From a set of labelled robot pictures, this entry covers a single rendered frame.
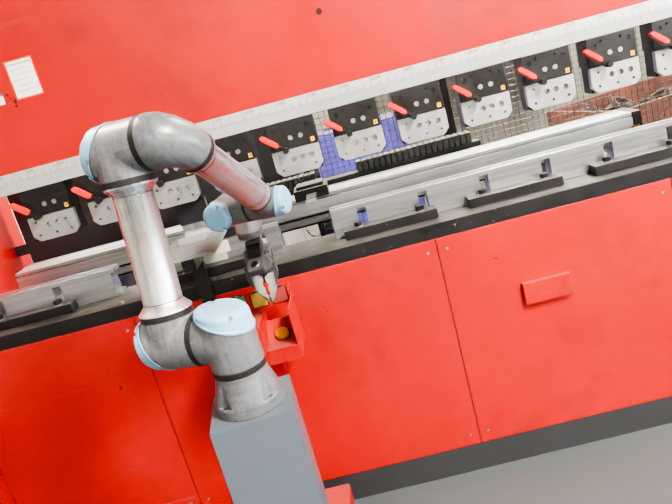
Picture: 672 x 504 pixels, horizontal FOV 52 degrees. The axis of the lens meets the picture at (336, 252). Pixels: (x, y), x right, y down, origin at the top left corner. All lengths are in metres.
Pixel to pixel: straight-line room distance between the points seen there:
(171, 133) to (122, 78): 0.83
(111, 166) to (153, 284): 0.25
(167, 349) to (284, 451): 0.32
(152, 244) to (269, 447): 0.48
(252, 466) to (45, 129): 1.27
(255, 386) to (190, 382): 0.86
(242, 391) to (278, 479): 0.21
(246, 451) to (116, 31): 1.30
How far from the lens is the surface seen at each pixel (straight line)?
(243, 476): 1.51
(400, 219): 2.16
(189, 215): 2.25
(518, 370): 2.33
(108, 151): 1.45
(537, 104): 2.23
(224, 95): 2.15
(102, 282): 2.36
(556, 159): 2.29
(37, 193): 2.34
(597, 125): 2.60
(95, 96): 2.24
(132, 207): 1.46
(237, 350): 1.42
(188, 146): 1.41
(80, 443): 2.49
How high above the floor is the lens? 1.43
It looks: 15 degrees down
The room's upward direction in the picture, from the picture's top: 15 degrees counter-clockwise
